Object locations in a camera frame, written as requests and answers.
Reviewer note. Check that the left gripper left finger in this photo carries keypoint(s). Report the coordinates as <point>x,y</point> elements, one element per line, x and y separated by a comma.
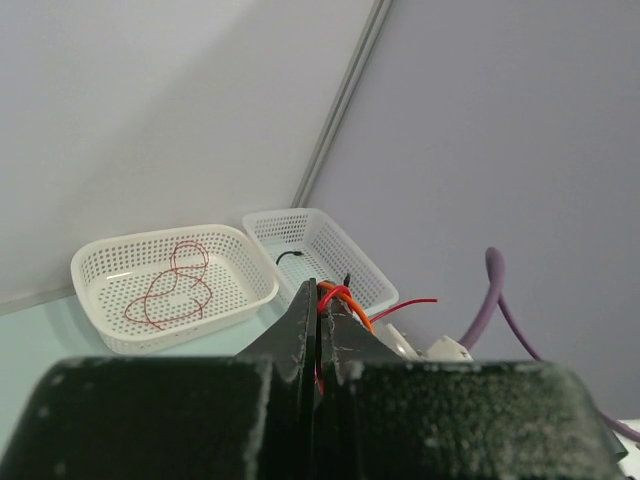
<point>283,447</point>

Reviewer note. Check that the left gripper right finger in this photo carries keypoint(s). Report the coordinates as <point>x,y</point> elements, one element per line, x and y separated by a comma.
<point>366,419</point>

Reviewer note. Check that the right white plastic basket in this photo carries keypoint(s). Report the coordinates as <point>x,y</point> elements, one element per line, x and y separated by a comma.
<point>305,243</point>

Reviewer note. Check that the white plastic basket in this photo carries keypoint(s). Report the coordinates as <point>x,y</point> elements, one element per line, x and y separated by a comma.
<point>305,243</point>
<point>151,291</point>

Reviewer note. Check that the middle white plastic basket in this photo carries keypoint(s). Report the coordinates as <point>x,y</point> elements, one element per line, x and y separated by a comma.
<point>151,291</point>

